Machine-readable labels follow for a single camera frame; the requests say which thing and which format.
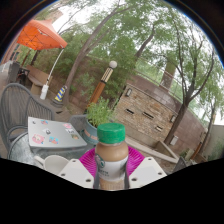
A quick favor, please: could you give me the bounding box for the silver laptop with stickers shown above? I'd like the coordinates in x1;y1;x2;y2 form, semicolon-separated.
27;116;88;149

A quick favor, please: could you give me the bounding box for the white canopy base weight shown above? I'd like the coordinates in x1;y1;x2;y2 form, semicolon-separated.
39;84;50;100

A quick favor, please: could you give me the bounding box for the green plant in teal pot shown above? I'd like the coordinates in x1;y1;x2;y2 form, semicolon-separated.
82;97;116;146

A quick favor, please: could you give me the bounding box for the green-capped brown drink bottle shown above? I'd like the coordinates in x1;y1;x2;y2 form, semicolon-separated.
94;122;130;192

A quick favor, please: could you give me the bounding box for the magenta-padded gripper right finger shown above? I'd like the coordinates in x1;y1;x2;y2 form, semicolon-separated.
124;146;168;190

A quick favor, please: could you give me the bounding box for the dark patio chair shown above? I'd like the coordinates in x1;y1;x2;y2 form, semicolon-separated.
9;61;29;84

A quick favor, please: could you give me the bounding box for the orange canopy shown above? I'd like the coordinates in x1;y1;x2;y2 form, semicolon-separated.
16;19;68;52

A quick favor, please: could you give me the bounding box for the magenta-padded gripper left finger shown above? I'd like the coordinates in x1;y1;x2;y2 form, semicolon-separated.
57;147;100;190

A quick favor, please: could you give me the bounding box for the yellow and blue striped cone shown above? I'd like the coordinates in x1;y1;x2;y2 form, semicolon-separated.
53;85;68;104

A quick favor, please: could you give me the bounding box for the grey wall box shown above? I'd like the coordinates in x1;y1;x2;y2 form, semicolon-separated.
169;134;179;146

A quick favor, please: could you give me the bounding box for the slim leaning tree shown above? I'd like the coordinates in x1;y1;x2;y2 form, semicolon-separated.
61;6;128;108

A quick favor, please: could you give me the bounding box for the white ceramic mug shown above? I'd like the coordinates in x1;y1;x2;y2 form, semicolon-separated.
33;154;70;176

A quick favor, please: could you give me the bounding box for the grey wicker chair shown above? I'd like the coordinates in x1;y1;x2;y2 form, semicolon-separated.
0;83;56;154
68;114;88;133

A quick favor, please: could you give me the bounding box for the tall dark-trunked tree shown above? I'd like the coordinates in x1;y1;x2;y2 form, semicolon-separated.
163;6;224;146

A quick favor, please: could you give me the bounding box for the wooden bench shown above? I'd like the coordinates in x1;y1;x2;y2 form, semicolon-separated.
27;64;54;96

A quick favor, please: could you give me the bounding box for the globe-topped lamp post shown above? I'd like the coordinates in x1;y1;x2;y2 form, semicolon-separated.
87;60;118;106

